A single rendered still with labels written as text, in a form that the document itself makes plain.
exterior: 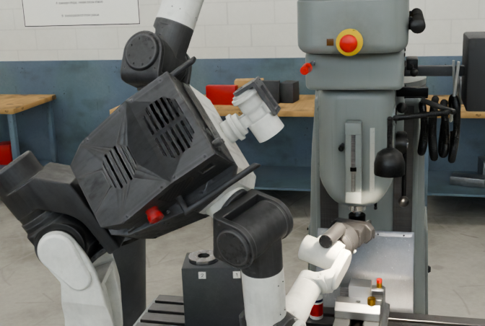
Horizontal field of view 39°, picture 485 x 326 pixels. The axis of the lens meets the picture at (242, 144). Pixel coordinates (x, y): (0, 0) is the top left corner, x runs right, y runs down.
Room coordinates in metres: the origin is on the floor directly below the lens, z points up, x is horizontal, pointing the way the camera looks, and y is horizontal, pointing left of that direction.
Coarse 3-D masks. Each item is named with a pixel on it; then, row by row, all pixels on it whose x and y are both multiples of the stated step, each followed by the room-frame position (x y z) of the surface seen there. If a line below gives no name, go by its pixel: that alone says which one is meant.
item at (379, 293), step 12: (348, 288) 1.81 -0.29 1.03; (372, 288) 1.80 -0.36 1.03; (384, 288) 1.88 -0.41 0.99; (384, 300) 1.85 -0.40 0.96; (384, 312) 1.82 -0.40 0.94; (336, 324) 1.68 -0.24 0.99; (348, 324) 1.67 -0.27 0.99; (360, 324) 1.70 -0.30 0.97; (372, 324) 1.67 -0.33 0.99; (384, 324) 1.77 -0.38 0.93
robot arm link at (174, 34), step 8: (160, 24) 1.53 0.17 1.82; (168, 24) 1.52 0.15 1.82; (176, 24) 1.52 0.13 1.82; (160, 32) 1.52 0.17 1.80; (168, 32) 1.51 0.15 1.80; (176, 32) 1.51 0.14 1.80; (184, 32) 1.52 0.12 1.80; (192, 32) 1.55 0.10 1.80; (168, 40) 1.51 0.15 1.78; (176, 40) 1.51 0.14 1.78; (184, 40) 1.52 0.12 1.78; (168, 48) 1.49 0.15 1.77; (176, 48) 1.51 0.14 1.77; (184, 48) 1.53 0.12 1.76; (168, 56) 1.48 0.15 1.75; (176, 56) 1.51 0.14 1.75; (184, 56) 1.54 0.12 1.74; (168, 64) 1.48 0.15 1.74; (176, 64) 1.51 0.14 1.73; (184, 72) 1.54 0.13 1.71
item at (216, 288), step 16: (192, 256) 1.88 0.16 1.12; (208, 256) 1.89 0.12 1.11; (192, 272) 1.82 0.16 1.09; (208, 272) 1.82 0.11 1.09; (224, 272) 1.82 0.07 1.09; (240, 272) 1.81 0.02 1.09; (192, 288) 1.82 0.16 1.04; (208, 288) 1.82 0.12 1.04; (224, 288) 1.82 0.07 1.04; (240, 288) 1.81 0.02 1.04; (192, 304) 1.82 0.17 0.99; (208, 304) 1.82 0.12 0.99; (224, 304) 1.82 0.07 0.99; (240, 304) 1.81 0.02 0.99; (192, 320) 1.82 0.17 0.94; (208, 320) 1.82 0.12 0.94; (224, 320) 1.82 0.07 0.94
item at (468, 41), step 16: (464, 32) 2.08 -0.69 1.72; (480, 32) 2.04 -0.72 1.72; (464, 48) 2.02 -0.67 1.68; (480, 48) 1.89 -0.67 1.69; (464, 64) 2.00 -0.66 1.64; (480, 64) 1.89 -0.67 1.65; (464, 80) 1.97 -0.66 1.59; (480, 80) 1.89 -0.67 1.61; (464, 96) 1.95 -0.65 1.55; (480, 96) 1.89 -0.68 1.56
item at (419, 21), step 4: (416, 8) 1.98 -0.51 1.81; (412, 12) 1.86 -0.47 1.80; (416, 12) 1.78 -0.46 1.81; (420, 12) 1.81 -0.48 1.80; (412, 16) 1.71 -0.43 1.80; (416, 16) 1.64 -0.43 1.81; (420, 16) 1.65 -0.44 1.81; (412, 20) 1.57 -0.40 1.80; (416, 20) 1.56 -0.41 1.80; (420, 20) 1.56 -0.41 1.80; (408, 24) 1.65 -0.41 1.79; (412, 24) 1.56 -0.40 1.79; (416, 24) 1.56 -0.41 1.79; (420, 24) 1.56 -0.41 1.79; (424, 24) 1.55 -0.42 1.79; (408, 28) 1.65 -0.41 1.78; (412, 28) 1.56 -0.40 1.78; (416, 28) 1.56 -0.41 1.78; (420, 28) 1.56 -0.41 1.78; (424, 28) 1.56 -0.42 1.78; (416, 32) 1.56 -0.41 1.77; (420, 32) 1.56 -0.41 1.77
